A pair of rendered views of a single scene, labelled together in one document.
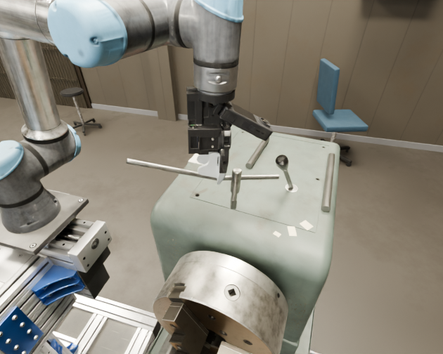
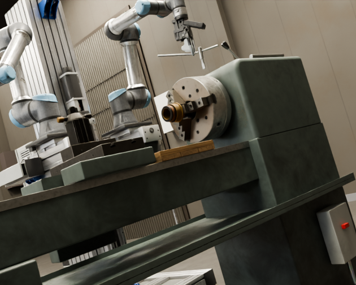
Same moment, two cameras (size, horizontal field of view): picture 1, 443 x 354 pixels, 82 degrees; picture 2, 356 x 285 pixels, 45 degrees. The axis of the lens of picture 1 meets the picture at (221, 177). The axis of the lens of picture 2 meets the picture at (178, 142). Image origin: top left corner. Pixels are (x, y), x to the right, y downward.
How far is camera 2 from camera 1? 2.03 m
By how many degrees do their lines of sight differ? 48
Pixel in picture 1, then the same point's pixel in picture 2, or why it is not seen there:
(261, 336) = (198, 80)
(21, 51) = (130, 49)
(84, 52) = (140, 8)
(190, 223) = not seen: hidden behind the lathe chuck
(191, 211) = not seen: hidden behind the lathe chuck
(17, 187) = (122, 102)
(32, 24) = (132, 13)
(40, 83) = (135, 61)
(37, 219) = (127, 120)
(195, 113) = (176, 26)
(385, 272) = not seen: outside the picture
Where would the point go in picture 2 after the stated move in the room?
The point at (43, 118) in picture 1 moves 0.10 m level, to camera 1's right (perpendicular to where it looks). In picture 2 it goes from (135, 77) to (148, 71)
